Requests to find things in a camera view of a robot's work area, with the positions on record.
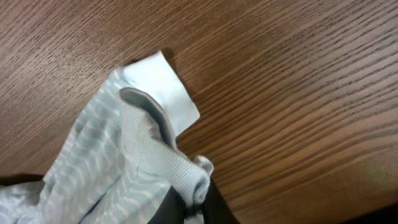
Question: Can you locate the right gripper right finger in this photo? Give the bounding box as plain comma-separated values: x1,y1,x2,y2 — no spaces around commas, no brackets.
201,179,240,224

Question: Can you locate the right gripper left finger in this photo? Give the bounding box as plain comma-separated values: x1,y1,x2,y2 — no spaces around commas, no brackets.
148,187,185,224

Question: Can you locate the light blue striped garment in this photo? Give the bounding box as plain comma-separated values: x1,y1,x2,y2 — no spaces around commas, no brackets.
1,52,213,223

